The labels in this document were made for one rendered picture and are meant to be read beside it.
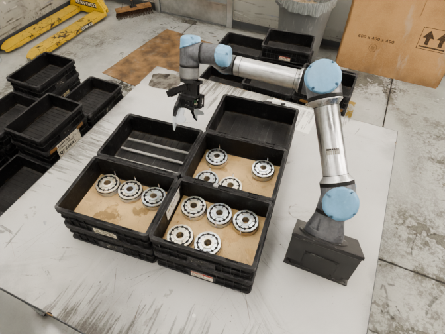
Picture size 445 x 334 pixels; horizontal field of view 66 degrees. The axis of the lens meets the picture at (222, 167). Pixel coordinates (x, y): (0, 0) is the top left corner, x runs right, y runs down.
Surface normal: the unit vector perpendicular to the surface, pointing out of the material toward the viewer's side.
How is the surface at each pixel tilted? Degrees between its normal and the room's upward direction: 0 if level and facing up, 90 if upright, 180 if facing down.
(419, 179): 0
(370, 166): 0
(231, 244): 0
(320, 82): 40
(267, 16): 90
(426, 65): 73
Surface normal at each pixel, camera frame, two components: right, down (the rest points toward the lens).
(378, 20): -0.38, 0.54
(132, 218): 0.01, -0.66
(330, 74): -0.26, -0.07
